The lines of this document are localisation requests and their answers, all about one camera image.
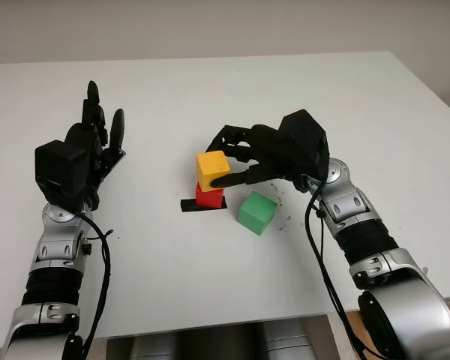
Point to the yellow cube block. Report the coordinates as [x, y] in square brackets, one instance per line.
[212, 167]

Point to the grey robot torso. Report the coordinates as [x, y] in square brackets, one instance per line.
[225, 343]

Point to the black tape strip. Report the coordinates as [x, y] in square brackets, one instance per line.
[187, 206]

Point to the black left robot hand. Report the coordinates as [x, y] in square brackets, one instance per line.
[78, 135]

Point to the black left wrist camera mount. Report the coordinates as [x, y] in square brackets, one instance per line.
[60, 168]

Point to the green cube block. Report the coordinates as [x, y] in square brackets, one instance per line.
[257, 213]

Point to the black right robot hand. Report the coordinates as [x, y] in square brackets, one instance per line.
[266, 150]

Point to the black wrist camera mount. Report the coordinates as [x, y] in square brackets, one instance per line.
[60, 168]
[303, 142]

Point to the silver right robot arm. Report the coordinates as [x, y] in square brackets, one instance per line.
[348, 202]

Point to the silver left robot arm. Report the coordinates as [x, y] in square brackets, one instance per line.
[56, 247]

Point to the red cube block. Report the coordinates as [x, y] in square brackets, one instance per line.
[210, 198]

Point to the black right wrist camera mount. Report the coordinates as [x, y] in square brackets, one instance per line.
[303, 142]

